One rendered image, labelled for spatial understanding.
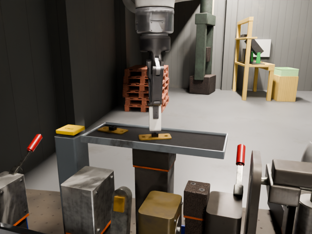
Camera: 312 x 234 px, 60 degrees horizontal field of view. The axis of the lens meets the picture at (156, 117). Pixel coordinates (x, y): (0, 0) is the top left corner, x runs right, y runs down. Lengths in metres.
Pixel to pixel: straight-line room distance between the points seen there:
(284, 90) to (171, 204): 7.13
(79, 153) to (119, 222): 0.29
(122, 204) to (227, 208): 0.21
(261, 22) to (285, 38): 0.88
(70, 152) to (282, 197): 0.55
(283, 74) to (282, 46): 1.98
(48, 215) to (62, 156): 0.50
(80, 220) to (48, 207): 0.72
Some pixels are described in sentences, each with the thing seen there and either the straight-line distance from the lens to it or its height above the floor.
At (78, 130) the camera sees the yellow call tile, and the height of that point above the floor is 1.16.
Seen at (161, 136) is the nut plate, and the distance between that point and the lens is 0.71.
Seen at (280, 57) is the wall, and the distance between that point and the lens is 9.40.
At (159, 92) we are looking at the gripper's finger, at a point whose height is 1.29.
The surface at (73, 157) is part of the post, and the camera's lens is 0.82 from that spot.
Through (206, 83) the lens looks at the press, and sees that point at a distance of 7.96.
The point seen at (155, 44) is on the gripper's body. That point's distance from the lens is 0.64.
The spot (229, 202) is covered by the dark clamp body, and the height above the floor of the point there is 1.08.
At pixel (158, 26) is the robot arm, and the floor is 1.43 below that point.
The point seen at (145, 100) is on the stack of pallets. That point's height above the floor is 0.24.
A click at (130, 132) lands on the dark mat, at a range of 0.76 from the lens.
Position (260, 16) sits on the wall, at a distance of 9.27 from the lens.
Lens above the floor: 1.39
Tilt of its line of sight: 15 degrees down
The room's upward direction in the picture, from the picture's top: straight up
